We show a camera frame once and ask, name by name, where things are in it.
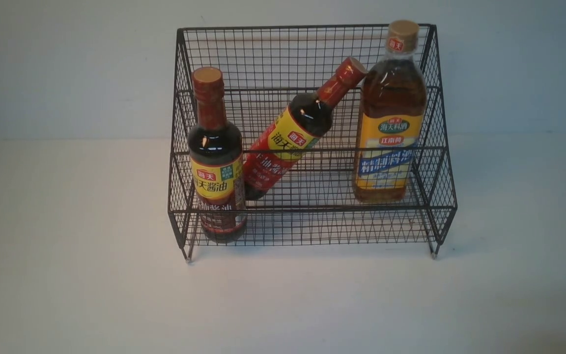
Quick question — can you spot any light soy sauce bottle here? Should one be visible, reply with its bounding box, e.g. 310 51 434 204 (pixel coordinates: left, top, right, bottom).
243 58 367 200

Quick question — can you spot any dark soy sauce bottle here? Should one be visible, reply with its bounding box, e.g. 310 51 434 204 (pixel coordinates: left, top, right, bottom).
187 66 248 244

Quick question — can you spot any yellow-label cooking wine bottle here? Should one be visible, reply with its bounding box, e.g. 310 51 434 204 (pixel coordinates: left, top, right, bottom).
352 20 427 204

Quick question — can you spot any black wire mesh shelf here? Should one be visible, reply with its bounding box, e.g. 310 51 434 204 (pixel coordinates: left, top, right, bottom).
167 23 457 263

